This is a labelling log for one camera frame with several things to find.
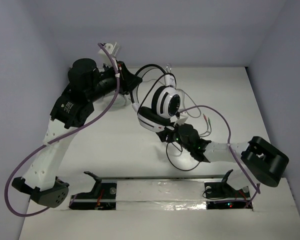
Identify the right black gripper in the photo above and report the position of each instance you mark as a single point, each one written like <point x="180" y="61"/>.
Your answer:
<point x="164" y="134"/>

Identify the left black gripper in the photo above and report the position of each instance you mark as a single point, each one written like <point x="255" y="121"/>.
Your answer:
<point x="125" y="78"/>

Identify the black white headphones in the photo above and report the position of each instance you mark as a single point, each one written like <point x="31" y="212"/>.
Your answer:
<point x="165" y="102"/>

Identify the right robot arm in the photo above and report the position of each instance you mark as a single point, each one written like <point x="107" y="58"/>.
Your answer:
<point x="258" y="161"/>

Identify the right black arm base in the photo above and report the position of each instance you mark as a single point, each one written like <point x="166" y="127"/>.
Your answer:
<point x="221" y="196"/>

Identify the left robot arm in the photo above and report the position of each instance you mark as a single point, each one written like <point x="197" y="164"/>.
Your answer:
<point x="86" y="85"/>

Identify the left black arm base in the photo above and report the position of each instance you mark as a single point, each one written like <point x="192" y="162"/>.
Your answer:
<point x="101" y="197"/>

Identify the grey white headphones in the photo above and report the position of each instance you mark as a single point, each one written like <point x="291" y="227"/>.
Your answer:
<point x="121" y="100"/>

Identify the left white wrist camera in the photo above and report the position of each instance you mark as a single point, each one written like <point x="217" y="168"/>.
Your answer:
<point x="111" y="48"/>

